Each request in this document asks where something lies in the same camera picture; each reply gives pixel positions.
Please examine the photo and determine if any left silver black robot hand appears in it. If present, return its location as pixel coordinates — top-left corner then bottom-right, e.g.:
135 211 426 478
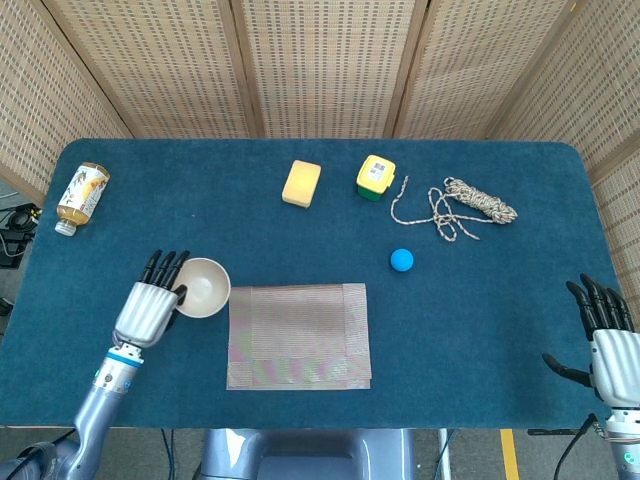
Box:
112 249 192 349

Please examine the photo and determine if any white table leg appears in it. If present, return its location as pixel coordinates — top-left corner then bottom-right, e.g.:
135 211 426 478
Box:
437 428 452 480

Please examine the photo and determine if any brown woven placemat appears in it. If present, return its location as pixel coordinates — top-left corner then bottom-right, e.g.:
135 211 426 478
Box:
225 282 374 391

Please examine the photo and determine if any green container yellow lid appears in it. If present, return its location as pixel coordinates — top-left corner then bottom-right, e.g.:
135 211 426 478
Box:
355 154 398 203

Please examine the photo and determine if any blue ball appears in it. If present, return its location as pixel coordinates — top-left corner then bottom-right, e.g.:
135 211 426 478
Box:
389 248 415 273

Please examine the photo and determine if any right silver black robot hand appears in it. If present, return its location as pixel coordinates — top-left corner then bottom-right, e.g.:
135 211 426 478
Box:
541 273 640 411

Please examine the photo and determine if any blue carpet table cover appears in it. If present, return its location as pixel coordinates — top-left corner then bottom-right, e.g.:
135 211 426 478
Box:
0 138 624 431

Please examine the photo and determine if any tea bottle with label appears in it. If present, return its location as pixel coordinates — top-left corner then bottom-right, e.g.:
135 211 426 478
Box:
54 161 111 237

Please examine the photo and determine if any yellow sponge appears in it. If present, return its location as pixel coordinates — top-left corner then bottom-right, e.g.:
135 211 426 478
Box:
281 159 322 208

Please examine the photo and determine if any cream bowl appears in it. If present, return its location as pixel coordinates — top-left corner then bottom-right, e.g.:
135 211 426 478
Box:
172 257 232 320

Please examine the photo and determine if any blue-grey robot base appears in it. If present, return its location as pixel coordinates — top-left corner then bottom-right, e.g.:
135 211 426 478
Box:
192 428 417 480

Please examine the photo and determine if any black hanging cable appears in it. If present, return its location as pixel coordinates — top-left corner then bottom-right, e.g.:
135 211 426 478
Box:
159 428 176 480

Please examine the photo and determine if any beige braided rope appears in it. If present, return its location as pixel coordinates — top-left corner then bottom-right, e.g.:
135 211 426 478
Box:
389 174 519 242

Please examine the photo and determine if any woven bamboo screen panel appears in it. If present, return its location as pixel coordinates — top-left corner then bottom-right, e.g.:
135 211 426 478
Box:
487 0 640 274
384 0 584 141
42 0 264 140
0 0 135 206
230 0 430 140

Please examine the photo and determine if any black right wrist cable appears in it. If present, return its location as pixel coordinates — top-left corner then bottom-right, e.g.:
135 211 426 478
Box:
557 412 601 480

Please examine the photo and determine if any black floor cable bundle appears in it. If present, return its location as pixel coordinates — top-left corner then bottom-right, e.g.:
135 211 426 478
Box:
0 203 41 269

